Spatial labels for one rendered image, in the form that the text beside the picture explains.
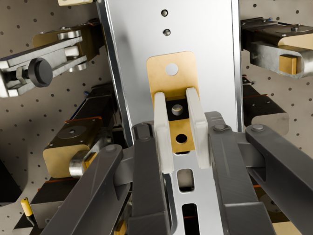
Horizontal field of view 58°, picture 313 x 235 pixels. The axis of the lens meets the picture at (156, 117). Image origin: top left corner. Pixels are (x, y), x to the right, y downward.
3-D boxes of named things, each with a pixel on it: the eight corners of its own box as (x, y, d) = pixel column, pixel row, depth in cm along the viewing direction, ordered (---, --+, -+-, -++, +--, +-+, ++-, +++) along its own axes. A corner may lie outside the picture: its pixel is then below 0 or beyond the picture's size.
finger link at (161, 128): (174, 173, 17) (161, 175, 17) (169, 126, 23) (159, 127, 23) (167, 127, 16) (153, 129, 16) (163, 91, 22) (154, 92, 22)
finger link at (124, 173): (161, 181, 15) (105, 189, 15) (159, 138, 20) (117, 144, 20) (157, 156, 14) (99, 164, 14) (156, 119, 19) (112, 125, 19)
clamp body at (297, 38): (272, 39, 76) (356, 68, 43) (227, 46, 76) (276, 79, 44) (272, 14, 73) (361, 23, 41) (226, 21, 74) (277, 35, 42)
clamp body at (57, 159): (123, 103, 83) (96, 175, 48) (87, 107, 84) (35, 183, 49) (119, 81, 80) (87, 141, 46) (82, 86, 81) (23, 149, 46)
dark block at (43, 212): (117, 122, 85) (79, 225, 46) (94, 125, 85) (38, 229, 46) (113, 107, 83) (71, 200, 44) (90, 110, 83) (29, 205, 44)
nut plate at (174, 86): (204, 147, 24) (207, 154, 23) (161, 152, 25) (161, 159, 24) (194, 49, 21) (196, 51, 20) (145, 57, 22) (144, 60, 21)
